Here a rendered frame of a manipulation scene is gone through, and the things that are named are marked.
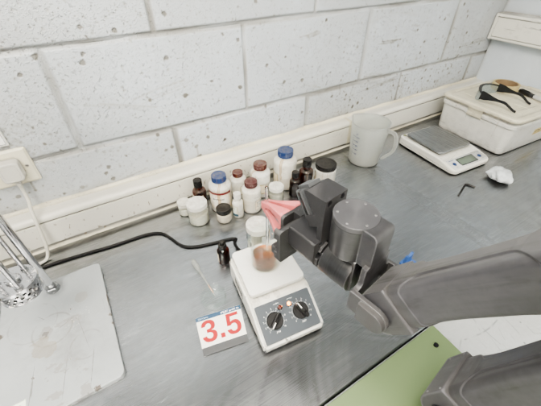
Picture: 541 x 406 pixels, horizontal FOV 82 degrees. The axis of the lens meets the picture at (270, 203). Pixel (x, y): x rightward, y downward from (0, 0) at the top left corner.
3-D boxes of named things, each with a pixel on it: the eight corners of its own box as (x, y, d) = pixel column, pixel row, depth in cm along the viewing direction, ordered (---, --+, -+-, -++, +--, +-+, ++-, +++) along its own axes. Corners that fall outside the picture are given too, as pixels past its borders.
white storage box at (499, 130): (555, 136, 125) (579, 101, 116) (498, 159, 112) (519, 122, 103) (485, 108, 146) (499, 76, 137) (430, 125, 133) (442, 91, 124)
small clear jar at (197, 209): (188, 215, 90) (184, 197, 85) (208, 211, 91) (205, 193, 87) (190, 229, 85) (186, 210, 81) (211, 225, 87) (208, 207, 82)
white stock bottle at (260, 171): (258, 184, 101) (257, 155, 94) (274, 190, 98) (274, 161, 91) (247, 193, 97) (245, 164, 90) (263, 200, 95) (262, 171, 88)
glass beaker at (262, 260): (244, 262, 66) (241, 234, 60) (267, 247, 69) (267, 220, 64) (264, 283, 62) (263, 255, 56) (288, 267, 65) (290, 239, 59)
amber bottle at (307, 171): (304, 193, 97) (307, 164, 90) (295, 187, 100) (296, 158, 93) (314, 188, 99) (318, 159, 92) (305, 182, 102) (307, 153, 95)
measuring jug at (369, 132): (398, 165, 109) (411, 126, 100) (377, 179, 103) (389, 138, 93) (356, 145, 120) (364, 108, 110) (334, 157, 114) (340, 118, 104)
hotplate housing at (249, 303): (323, 329, 63) (328, 308, 58) (264, 357, 59) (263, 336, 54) (277, 253, 79) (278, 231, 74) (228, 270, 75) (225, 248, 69)
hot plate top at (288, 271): (305, 279, 63) (305, 275, 63) (250, 300, 60) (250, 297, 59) (280, 239, 72) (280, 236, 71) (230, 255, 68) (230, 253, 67)
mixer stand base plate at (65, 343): (126, 376, 56) (125, 374, 56) (-6, 447, 49) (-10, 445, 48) (101, 264, 76) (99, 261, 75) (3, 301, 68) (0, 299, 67)
